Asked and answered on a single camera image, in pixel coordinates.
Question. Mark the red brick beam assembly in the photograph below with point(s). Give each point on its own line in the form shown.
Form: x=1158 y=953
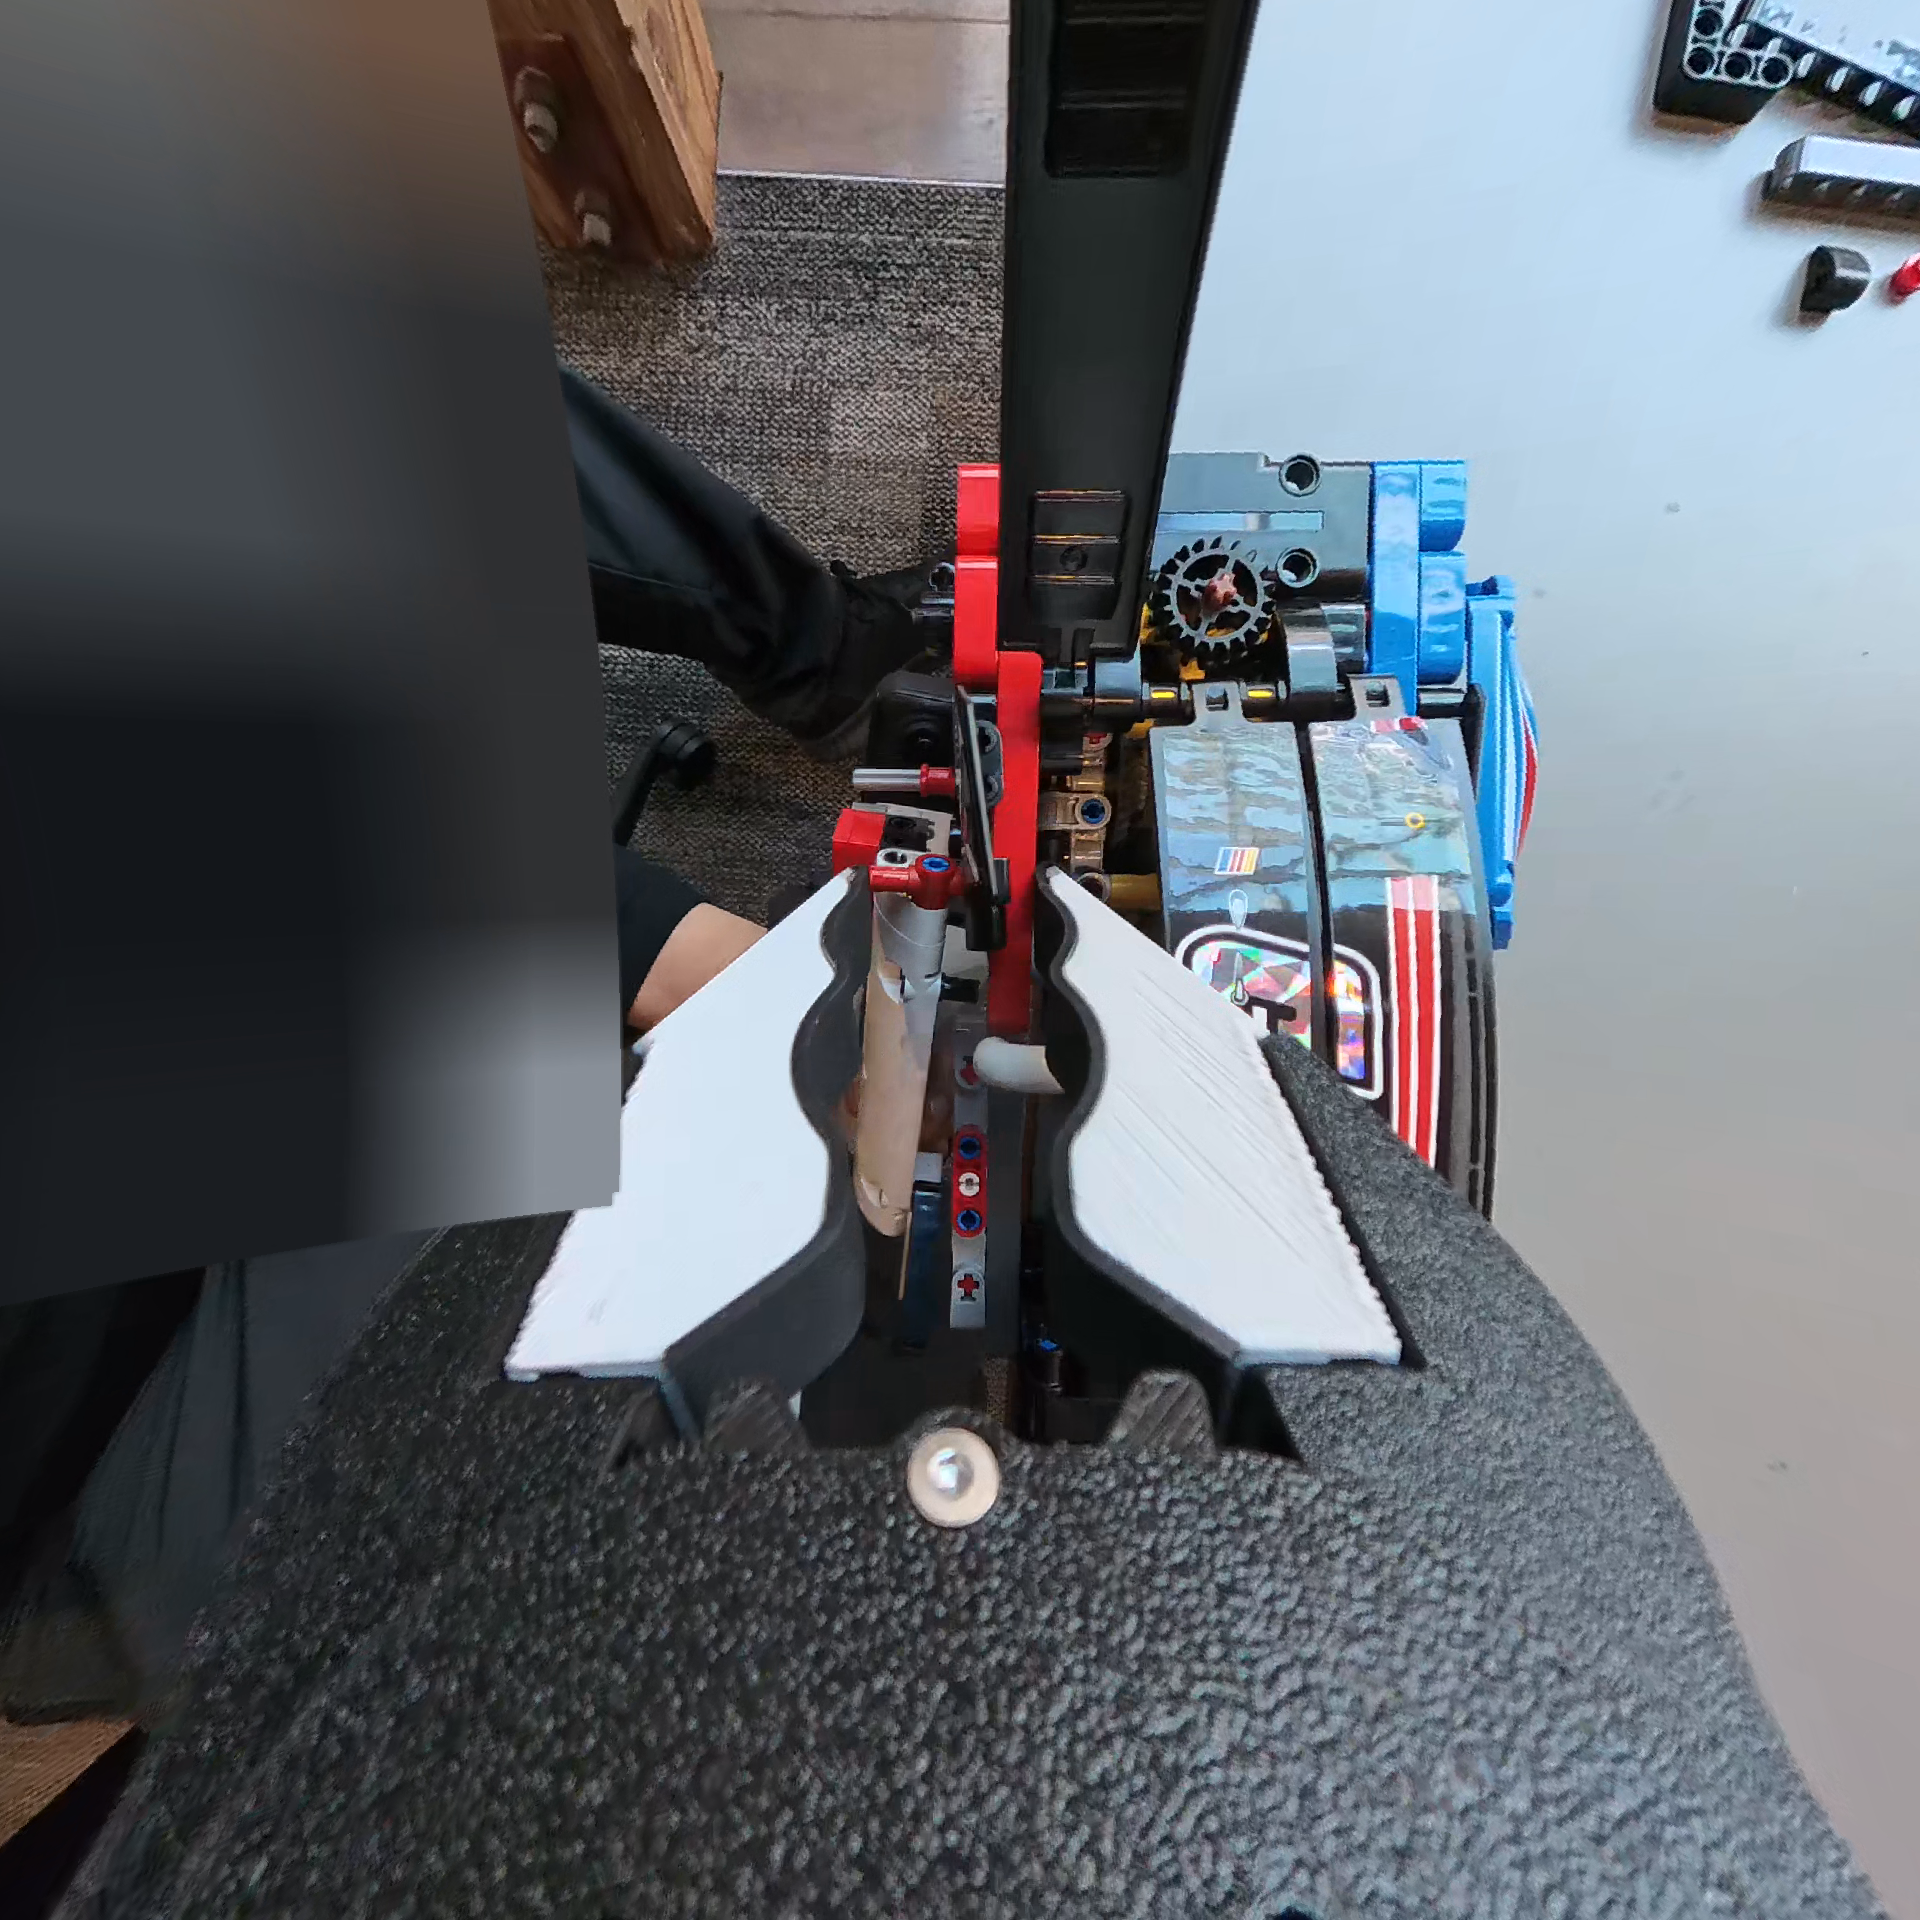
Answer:
x=1021 y=839

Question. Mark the wooden post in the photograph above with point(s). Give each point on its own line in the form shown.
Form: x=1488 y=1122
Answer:
x=629 y=119

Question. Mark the black angled brick beam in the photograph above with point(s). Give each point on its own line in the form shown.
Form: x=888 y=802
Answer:
x=1688 y=82

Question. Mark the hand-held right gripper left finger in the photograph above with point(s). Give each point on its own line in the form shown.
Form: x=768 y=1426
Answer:
x=705 y=1170

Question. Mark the grey desk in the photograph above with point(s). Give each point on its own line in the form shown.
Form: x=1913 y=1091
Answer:
x=1680 y=826

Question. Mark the person's leg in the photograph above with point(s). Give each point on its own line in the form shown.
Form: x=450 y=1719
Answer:
x=705 y=570

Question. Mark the black long brick beam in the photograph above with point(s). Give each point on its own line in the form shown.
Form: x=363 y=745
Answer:
x=1862 y=66

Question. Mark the toy brick car model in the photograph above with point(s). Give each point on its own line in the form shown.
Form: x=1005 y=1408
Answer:
x=1243 y=839

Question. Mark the small black brick piece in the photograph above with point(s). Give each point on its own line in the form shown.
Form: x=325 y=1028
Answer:
x=1834 y=281

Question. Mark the person's left hand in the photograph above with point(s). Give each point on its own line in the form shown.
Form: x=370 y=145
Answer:
x=691 y=967

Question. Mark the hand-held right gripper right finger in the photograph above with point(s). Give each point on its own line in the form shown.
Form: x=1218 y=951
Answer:
x=1214 y=1184

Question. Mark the person's left forearm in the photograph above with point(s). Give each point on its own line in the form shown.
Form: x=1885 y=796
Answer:
x=653 y=901

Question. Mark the grey brick beam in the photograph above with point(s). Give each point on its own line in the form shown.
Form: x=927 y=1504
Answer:
x=1845 y=171

